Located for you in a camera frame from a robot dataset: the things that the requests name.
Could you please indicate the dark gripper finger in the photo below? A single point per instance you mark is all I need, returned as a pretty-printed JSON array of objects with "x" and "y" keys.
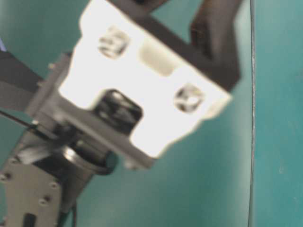
[{"x": 212, "y": 46}]

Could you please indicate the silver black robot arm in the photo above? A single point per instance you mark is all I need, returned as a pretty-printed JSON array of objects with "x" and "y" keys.
[{"x": 52, "y": 162}]

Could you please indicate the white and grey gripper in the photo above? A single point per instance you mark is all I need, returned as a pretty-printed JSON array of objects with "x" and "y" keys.
[{"x": 132, "y": 84}]

